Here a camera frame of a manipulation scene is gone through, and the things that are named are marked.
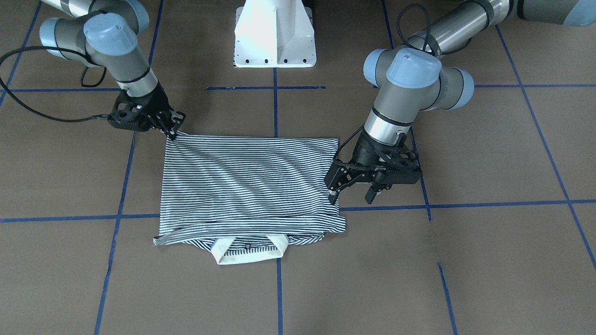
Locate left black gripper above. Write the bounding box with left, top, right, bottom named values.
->
left=324, top=132, right=401, bottom=205

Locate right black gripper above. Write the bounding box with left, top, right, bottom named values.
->
left=122, top=83, right=186, bottom=141

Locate blue white striped polo shirt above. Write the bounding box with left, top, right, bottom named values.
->
left=153, top=133, right=346, bottom=265

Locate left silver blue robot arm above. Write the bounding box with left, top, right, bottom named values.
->
left=324, top=0, right=596, bottom=204

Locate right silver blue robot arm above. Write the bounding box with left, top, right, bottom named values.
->
left=39, top=0, right=185, bottom=140

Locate brown table cover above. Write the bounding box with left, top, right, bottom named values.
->
left=0, top=0, right=596, bottom=335

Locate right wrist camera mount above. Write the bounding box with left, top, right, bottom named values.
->
left=107, top=93, right=152, bottom=132

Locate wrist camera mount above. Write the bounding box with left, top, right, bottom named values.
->
left=380, top=146, right=423, bottom=185
left=107, top=93, right=152, bottom=132

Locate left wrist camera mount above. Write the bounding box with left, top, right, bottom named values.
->
left=380, top=146, right=423, bottom=185

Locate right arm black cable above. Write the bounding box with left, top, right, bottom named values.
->
left=0, top=44, right=117, bottom=124

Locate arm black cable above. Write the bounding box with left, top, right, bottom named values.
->
left=334, top=4, right=443, bottom=163
left=0, top=44, right=117, bottom=124

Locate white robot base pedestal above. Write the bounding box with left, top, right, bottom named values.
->
left=233, top=0, right=317, bottom=68

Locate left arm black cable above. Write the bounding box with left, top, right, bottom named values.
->
left=334, top=4, right=443, bottom=163

